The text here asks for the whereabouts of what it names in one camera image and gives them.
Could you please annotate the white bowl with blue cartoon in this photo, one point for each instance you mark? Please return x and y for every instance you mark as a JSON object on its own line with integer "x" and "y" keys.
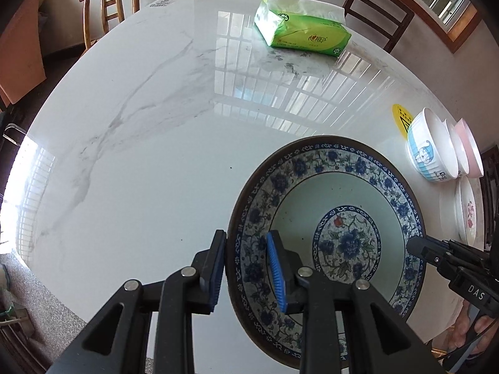
{"x": 429, "y": 152}

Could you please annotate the light wooden chair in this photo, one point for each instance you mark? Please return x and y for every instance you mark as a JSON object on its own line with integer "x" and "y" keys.
{"x": 113, "y": 7}

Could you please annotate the pink bowl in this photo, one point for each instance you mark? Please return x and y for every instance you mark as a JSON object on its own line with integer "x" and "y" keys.
{"x": 473, "y": 152}

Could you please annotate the round yellow sticker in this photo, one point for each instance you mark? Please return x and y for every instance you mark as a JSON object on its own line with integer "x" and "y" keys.
{"x": 401, "y": 120}

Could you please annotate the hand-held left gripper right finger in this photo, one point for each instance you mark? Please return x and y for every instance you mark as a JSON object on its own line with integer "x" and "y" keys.
{"x": 275, "y": 272}

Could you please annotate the green tissue pack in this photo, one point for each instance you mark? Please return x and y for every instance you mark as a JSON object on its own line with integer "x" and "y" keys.
{"x": 300, "y": 31}

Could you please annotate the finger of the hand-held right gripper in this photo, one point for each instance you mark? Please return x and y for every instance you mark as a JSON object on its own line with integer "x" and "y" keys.
{"x": 427, "y": 250}

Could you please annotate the person's right hand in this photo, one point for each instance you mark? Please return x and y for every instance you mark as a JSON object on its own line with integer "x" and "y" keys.
{"x": 466, "y": 325}

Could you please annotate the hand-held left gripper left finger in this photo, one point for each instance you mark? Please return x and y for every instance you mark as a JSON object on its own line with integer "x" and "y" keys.
{"x": 216, "y": 276}

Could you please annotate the white plate with pink flowers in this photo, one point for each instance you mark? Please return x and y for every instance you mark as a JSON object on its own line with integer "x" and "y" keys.
{"x": 467, "y": 210}

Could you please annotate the blue floral plate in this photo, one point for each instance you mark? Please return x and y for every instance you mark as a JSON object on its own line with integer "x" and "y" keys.
{"x": 351, "y": 187}

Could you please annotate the orange-brown cabinet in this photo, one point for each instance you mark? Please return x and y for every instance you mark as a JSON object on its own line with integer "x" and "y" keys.
{"x": 21, "y": 46}

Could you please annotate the dark wooden chair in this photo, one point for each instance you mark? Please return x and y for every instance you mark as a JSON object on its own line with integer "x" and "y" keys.
{"x": 380, "y": 6}

